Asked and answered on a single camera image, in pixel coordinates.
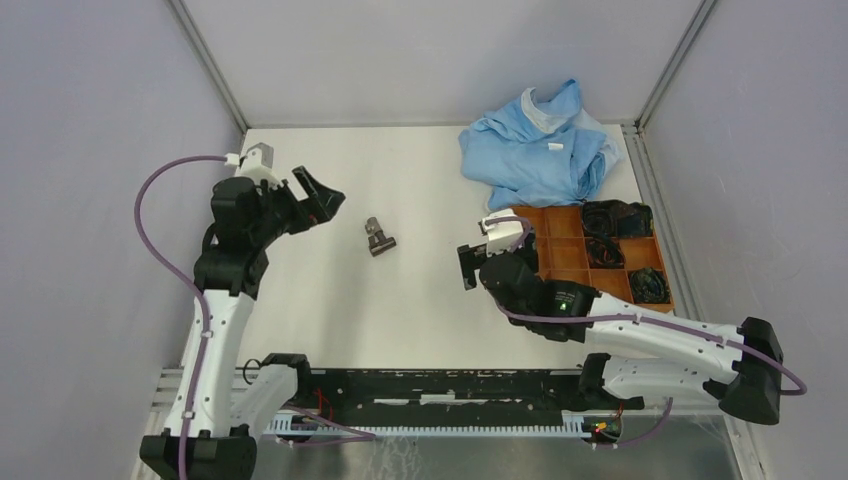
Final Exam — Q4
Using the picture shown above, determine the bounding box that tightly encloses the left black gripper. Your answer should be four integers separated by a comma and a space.
252, 165, 345, 246

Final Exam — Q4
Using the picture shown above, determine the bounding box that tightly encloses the small grey faucet fitting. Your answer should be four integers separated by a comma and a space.
365, 217, 383, 236

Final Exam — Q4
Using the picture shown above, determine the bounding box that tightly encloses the dark metal faucet tee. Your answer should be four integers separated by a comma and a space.
368, 229, 397, 257

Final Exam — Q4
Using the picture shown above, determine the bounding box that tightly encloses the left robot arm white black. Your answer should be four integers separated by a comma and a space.
139, 167, 346, 479

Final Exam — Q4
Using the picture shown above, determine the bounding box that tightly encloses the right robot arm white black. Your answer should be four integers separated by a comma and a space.
457, 230, 789, 426

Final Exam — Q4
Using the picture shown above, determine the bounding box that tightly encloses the orange compartment tray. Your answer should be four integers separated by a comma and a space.
513, 200, 675, 313

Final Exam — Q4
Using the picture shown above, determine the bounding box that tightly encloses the blue crumpled cloth garment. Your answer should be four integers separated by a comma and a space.
458, 78, 624, 211

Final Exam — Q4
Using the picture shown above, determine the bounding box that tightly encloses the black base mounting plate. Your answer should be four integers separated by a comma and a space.
289, 369, 645, 427

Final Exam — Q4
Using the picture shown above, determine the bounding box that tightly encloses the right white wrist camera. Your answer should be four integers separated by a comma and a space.
480, 209, 532, 257

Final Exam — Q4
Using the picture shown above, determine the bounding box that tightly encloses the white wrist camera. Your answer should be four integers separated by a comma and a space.
224, 142, 281, 186
480, 209, 532, 257

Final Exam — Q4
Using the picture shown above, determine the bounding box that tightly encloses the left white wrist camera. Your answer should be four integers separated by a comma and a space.
224, 142, 281, 186

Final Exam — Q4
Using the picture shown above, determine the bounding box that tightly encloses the black cable bundle middle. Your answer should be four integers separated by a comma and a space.
583, 236, 626, 270

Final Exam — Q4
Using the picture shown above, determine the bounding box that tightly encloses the black cable bundle top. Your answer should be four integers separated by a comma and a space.
580, 199, 655, 240

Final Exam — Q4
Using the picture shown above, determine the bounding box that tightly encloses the black green cable bundle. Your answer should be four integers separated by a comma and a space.
627, 266, 672, 307

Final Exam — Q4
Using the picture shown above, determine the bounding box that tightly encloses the white slotted cable duct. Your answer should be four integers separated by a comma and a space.
263, 411, 623, 442

